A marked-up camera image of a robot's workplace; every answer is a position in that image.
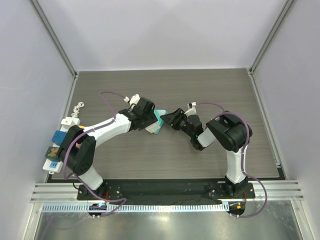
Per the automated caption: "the teal triangular socket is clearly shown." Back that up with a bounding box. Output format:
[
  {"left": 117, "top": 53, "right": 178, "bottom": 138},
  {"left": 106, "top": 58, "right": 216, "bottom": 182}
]
[{"left": 148, "top": 109, "right": 168, "bottom": 134}]

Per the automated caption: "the white power strip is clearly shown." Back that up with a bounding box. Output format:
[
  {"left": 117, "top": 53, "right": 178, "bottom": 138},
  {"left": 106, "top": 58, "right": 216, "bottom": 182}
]
[{"left": 42, "top": 116, "right": 81, "bottom": 175}]

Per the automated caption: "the blue cube socket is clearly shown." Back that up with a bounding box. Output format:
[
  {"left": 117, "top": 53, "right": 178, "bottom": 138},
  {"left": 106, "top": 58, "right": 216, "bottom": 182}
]
[{"left": 51, "top": 130, "right": 67, "bottom": 146}]

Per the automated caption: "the dark green cube socket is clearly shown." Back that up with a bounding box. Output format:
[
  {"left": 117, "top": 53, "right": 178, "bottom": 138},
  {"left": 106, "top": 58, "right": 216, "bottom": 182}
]
[{"left": 45, "top": 146, "right": 60, "bottom": 162}]

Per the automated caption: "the white cube socket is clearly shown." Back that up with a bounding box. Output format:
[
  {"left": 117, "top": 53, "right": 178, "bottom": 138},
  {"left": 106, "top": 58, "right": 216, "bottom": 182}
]
[{"left": 145, "top": 122, "right": 161, "bottom": 134}]

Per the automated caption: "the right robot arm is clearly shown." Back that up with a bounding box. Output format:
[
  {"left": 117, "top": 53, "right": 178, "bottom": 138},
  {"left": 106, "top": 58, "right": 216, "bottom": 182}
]
[{"left": 160, "top": 108, "right": 252, "bottom": 198}]

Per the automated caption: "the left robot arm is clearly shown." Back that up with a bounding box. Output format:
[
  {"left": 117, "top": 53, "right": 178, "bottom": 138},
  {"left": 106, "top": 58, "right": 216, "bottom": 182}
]
[{"left": 57, "top": 94, "right": 168, "bottom": 200}]

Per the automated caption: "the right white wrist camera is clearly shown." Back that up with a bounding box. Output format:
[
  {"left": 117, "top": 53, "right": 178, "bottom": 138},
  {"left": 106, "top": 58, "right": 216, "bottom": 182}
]
[{"left": 184, "top": 102, "right": 197, "bottom": 117}]

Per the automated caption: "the white coiled power cord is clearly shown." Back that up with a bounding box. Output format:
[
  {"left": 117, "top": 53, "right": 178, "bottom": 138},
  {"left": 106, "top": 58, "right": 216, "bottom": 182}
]
[{"left": 70, "top": 101, "right": 85, "bottom": 119}]

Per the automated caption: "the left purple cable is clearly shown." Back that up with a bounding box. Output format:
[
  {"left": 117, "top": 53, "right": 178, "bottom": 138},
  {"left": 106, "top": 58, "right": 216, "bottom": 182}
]
[{"left": 62, "top": 90, "right": 130, "bottom": 218}]

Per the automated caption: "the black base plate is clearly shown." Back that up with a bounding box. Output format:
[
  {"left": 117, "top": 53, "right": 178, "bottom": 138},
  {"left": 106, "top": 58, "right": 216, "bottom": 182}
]
[{"left": 76, "top": 178, "right": 256, "bottom": 206}]

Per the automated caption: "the aluminium front rail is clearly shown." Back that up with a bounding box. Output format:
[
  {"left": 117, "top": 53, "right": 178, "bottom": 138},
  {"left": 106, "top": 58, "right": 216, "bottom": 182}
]
[{"left": 30, "top": 180, "right": 304, "bottom": 203}]

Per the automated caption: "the white slotted cable duct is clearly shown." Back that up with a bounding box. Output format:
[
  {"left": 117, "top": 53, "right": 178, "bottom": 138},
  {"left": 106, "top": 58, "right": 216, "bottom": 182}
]
[{"left": 41, "top": 202, "right": 229, "bottom": 214}]

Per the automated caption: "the left aluminium frame post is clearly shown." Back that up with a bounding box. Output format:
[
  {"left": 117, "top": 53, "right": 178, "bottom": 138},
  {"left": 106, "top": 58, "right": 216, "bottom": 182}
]
[{"left": 29, "top": 0, "right": 77, "bottom": 79}]

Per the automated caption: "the aluminium frame post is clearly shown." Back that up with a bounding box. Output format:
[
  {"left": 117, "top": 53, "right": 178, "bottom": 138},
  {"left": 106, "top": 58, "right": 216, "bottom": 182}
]
[
  {"left": 29, "top": 0, "right": 77, "bottom": 79},
  {"left": 247, "top": 0, "right": 296, "bottom": 76}
]

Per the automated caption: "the right aluminium frame post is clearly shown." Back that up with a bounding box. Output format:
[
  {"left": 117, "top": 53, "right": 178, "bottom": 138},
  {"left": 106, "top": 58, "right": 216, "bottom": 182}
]
[{"left": 247, "top": 0, "right": 296, "bottom": 76}]

